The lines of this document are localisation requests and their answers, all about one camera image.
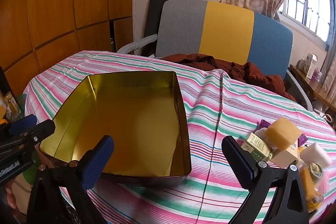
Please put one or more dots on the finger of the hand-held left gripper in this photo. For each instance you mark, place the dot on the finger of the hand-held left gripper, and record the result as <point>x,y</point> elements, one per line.
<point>39,132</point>
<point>22,123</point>

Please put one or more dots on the beige cardboard box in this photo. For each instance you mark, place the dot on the beige cardboard box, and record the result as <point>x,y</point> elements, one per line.
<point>284,157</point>

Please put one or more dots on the grey yellow blue chair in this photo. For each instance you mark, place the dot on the grey yellow blue chair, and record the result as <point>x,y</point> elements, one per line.
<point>225,29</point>

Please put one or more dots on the white carton box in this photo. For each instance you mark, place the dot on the white carton box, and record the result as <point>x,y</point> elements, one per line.
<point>311,64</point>

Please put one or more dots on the brown jacket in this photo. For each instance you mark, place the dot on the brown jacket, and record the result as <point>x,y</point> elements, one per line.
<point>262,77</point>

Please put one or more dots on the white rolled cloth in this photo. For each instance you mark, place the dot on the white rolled cloth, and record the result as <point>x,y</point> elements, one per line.
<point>260,134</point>

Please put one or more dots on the purple small box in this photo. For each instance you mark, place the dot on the purple small box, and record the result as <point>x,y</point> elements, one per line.
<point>317,75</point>

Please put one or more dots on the gold metal tin box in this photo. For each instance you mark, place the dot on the gold metal tin box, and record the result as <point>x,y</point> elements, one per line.
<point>131,121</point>

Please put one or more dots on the wooden wardrobe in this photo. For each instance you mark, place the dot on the wooden wardrobe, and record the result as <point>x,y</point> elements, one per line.
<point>65,3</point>

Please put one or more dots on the white foam block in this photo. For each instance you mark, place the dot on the white foam block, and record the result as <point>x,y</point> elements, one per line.
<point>315,154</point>

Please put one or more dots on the striped pink green tablecloth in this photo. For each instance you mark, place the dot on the striped pink green tablecloth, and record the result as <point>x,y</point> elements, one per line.
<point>236,108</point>

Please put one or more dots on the yellow sponge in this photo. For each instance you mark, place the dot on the yellow sponge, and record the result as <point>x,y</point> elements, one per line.
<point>283,134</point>

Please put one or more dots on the green plastic container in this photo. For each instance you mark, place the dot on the green plastic container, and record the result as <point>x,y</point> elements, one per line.
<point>30,175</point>

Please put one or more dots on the person's left hand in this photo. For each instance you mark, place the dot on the person's left hand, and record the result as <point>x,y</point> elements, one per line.
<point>10,197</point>

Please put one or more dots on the cream green printed box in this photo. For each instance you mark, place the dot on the cream green printed box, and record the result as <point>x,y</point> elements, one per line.
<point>256,149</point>

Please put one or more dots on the clear glass bottle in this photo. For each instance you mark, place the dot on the clear glass bottle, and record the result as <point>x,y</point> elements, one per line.
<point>11,104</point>

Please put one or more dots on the purple foil packet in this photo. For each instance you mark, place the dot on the purple foil packet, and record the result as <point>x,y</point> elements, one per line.
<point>262,125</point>
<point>302,140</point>

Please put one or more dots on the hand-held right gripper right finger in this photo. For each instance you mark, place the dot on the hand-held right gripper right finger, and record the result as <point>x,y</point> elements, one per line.
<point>241,161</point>

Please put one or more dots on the wooden side desk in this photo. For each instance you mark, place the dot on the wooden side desk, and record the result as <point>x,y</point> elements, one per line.
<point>325,98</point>

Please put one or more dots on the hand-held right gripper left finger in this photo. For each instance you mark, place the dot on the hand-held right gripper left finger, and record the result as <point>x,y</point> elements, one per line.
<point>97,161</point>

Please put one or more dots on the black rolled mat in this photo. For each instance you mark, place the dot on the black rolled mat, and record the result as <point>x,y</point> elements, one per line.
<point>155,16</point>

